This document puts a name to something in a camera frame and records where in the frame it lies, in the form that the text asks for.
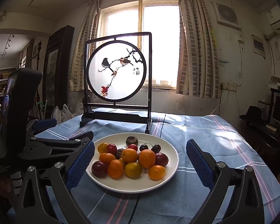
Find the phone on gripper mount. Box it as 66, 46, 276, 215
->
0, 68, 42, 154

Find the white plastic bag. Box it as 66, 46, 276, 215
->
51, 104, 74, 124

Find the dark framed painting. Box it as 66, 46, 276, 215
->
42, 25, 75, 119

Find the window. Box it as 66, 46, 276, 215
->
96, 0, 181, 91

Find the checkered curtain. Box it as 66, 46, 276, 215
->
176, 0, 220, 98
69, 0, 101, 91

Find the yellow-green plum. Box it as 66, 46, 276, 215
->
124, 162, 143, 179

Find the black hat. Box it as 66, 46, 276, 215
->
239, 106, 262, 123

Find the large orange mandarin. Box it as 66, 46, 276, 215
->
139, 149, 156, 169

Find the dark red plum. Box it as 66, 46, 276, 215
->
155, 152, 169, 167
91, 161, 108, 178

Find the wall ventilation fan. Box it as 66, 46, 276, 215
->
212, 1, 241, 30

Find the dark cherry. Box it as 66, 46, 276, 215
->
139, 144, 149, 151
151, 144, 161, 154

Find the right checkered curtain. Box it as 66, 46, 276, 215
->
176, 0, 220, 98

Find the left checkered curtain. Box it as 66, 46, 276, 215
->
69, 0, 101, 91

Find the round bird painting screen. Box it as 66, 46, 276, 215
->
80, 32, 152, 133

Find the black cable on table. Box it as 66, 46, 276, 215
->
128, 194, 142, 224

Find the red cherry tomato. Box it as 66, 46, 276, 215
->
128, 144, 138, 152
107, 144, 117, 155

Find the dark cherry front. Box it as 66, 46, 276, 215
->
151, 144, 161, 154

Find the white ceramic plate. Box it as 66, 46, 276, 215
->
86, 133, 179, 194

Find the small orange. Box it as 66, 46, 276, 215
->
97, 143, 109, 154

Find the wall power socket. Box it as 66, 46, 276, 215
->
222, 83, 237, 92

